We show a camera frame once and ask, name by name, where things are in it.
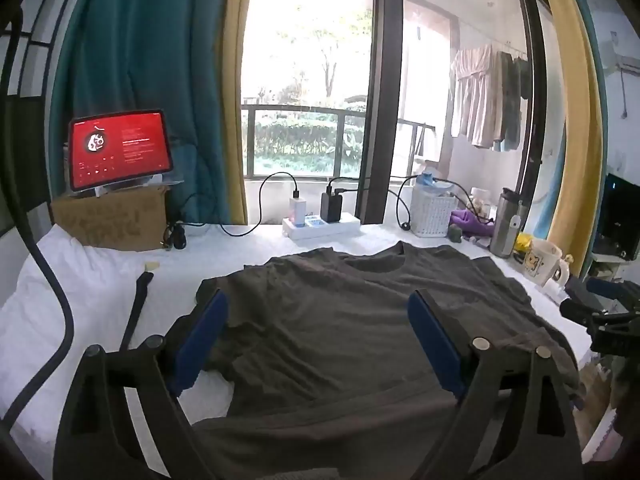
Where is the cream printed mug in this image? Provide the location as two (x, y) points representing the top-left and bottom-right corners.
(522, 239), (571, 288)

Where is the hanging beige garment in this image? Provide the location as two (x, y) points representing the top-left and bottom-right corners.
(450, 45), (501, 150)

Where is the tablet with red screen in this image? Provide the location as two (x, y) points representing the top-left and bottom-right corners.
(67, 108), (173, 192)

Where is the teal curtain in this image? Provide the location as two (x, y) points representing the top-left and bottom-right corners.
(47, 0), (248, 226)

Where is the hanging dark green garment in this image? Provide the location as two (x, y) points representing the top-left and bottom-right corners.
(495, 52), (533, 153)

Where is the blue plastic pack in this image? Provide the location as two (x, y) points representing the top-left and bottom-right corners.
(417, 171), (453, 196)

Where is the thick black cable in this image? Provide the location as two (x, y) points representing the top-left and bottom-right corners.
(0, 5), (76, 426)

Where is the balcony railing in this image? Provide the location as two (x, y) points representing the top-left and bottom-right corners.
(241, 104), (441, 178)

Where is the dark sliding door frame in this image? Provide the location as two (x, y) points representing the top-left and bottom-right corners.
(514, 0), (545, 201)
(367, 0), (403, 226)

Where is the black cable with ring end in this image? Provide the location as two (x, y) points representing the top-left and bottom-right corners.
(327, 175), (436, 233)

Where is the dark grey t-shirt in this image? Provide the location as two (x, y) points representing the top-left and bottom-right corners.
(192, 241), (583, 480)

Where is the brown cardboard box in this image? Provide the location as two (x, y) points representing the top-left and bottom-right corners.
(50, 186), (171, 252)

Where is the stainless steel bottle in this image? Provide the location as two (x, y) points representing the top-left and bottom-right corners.
(489, 187), (523, 260)

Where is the black metal frame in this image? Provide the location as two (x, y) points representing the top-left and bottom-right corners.
(0, 20), (66, 241)

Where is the white power strip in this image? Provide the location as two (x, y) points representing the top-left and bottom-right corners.
(281, 212), (362, 241)

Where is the white perforated basket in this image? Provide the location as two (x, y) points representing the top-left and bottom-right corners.
(411, 182), (458, 238)

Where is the black strap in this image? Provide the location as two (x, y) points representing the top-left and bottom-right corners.
(120, 262), (161, 351)

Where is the clear acrylic tablet stand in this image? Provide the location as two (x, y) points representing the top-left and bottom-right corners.
(67, 170), (186, 198)

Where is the black computer case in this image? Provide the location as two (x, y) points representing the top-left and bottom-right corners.
(595, 172), (640, 261)

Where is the black charger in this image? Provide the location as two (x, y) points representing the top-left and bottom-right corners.
(320, 185), (343, 223)

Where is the white shelf unit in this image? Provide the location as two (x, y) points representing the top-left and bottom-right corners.
(585, 252), (640, 281)

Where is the small jar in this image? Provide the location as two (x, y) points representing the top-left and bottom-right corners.
(470, 187), (493, 218)

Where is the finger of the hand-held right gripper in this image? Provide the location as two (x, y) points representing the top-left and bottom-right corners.
(564, 278), (640, 312)
(559, 300), (609, 329)

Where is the purple soft item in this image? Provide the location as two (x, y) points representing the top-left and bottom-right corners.
(450, 209), (496, 238)

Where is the white air conditioner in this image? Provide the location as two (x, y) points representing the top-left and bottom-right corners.
(597, 30), (640, 78)

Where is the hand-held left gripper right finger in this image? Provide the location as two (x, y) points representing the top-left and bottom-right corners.
(406, 289), (586, 480)

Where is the black charging cable with coil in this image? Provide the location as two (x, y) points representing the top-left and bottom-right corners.
(162, 172), (301, 251)

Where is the yellow curtain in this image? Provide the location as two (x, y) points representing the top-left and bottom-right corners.
(220, 0), (258, 226)
(532, 0), (608, 256)

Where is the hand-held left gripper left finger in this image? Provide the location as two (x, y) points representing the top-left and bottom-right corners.
(52, 287), (231, 480)

